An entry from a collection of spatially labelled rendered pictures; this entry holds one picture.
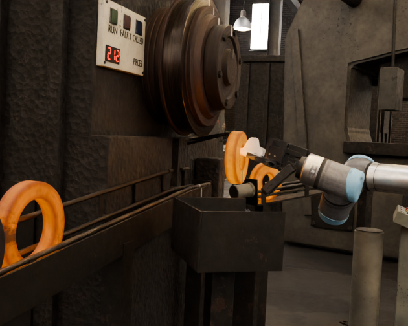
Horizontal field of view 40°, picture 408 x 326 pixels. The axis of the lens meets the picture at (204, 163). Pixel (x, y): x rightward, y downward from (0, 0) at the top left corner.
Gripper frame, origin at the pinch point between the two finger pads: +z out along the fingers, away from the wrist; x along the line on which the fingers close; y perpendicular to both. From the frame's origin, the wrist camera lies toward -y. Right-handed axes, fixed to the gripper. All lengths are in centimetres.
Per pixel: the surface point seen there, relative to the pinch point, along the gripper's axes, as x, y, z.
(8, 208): 78, -16, 17
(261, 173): -60, -11, 3
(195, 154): -40.8, -11.1, 25.9
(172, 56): 2.7, 20.5, 28.2
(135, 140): 12.0, -6.1, 27.3
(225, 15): -859, 146, 328
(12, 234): 77, -21, 15
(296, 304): -136, -80, -23
